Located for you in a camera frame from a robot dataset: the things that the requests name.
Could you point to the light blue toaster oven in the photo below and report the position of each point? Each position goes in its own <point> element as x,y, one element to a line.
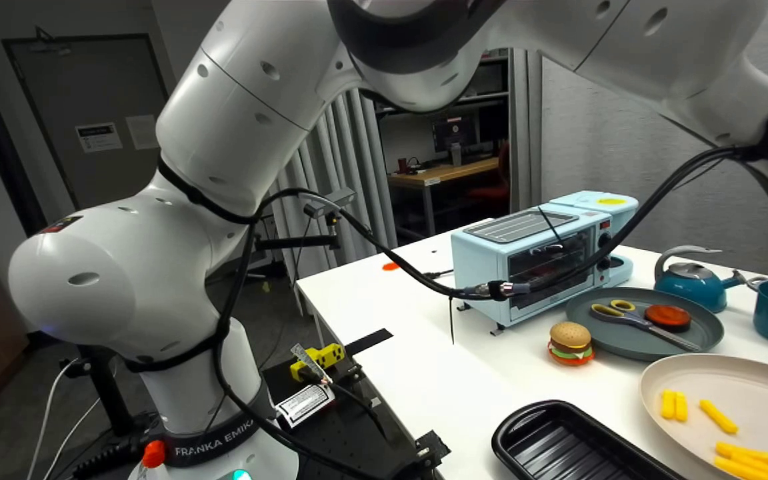
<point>527,257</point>

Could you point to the teal kettle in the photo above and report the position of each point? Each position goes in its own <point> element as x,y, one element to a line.
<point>693,284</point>

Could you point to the grey door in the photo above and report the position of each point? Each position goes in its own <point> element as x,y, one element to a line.
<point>46,88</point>

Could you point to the beige plate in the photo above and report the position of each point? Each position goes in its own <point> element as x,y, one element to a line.
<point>759,401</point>

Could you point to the wooden desk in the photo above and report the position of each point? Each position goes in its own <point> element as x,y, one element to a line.
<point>446,169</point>

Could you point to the metal shelf unit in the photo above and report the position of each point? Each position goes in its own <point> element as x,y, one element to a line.
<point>482,94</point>

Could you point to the yellow black clamp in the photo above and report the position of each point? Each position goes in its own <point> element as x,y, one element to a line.
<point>321,356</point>

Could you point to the white bottle orange cap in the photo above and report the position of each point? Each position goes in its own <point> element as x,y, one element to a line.
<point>154,453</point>

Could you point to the red toy disc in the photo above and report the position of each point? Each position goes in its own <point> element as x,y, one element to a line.
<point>669,316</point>

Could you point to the grey camera on stand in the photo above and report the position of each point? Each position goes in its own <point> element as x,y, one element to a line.
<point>301,240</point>

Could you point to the dark grey plate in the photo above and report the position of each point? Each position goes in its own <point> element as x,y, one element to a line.
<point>615,342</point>

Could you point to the yellow toy fry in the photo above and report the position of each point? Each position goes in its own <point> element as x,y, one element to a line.
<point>746,453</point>
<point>719,417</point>
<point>682,406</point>
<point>753,470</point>
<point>669,402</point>

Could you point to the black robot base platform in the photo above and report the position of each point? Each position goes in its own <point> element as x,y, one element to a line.
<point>358,436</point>

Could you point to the small orange disc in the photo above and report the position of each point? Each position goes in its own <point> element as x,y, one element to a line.
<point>391,264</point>

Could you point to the white curtain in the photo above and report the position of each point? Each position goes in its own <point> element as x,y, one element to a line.
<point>347,160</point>

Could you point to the black table clamp bracket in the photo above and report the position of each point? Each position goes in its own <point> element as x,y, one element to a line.
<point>434,448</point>
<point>373,340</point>

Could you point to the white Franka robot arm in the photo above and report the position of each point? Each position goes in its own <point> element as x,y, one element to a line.
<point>119,276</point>

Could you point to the black tray bowl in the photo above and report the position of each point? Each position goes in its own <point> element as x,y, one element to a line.
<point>561,444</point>

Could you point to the toy burger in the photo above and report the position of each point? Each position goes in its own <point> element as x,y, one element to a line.
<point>571,342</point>

